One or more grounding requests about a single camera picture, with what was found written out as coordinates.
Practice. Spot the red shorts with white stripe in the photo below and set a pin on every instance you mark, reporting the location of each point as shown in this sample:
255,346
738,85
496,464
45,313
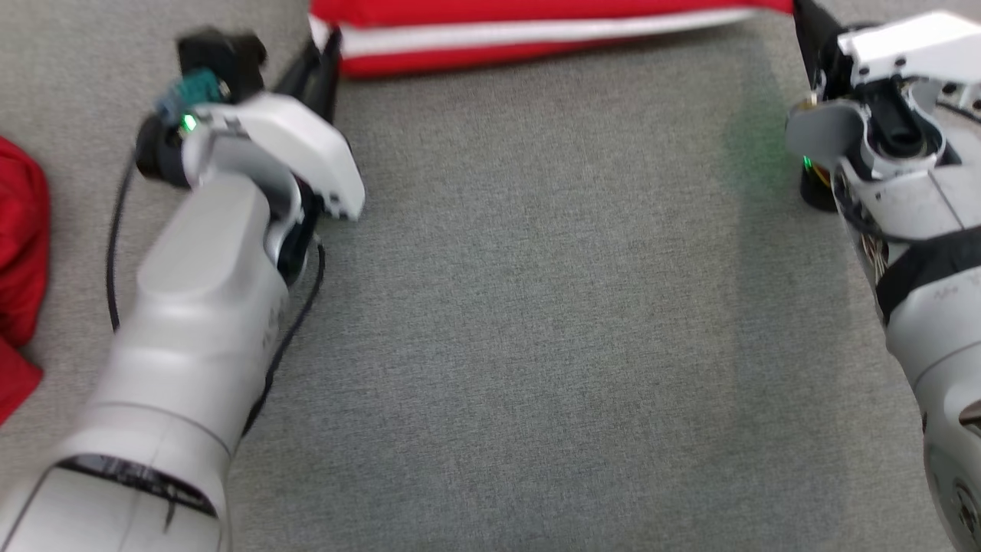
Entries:
498,34

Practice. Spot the red white basketball jersey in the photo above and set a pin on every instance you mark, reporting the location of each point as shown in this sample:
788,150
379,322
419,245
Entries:
19,245

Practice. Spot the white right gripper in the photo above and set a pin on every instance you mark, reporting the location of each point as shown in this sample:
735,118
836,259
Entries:
904,54

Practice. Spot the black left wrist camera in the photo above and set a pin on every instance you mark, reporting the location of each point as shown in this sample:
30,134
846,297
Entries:
218,61

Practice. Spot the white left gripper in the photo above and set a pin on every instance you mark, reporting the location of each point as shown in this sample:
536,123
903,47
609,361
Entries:
306,146

